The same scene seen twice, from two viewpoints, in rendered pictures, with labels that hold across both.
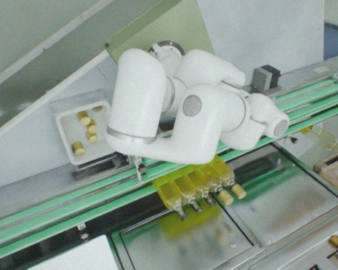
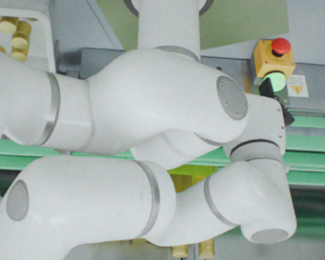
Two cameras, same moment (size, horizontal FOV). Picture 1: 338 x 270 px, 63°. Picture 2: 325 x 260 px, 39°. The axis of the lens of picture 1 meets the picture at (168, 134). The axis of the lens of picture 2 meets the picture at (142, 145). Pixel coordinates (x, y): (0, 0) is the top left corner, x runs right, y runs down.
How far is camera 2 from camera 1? 35 cm
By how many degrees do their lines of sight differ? 23
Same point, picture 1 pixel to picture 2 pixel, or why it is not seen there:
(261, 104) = (234, 195)
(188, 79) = (98, 108)
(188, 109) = (10, 202)
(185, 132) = not seen: outside the picture
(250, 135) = (198, 227)
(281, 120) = (274, 228)
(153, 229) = not seen: hidden behind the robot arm
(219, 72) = (158, 124)
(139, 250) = not seen: hidden behind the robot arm
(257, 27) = not seen: outside the picture
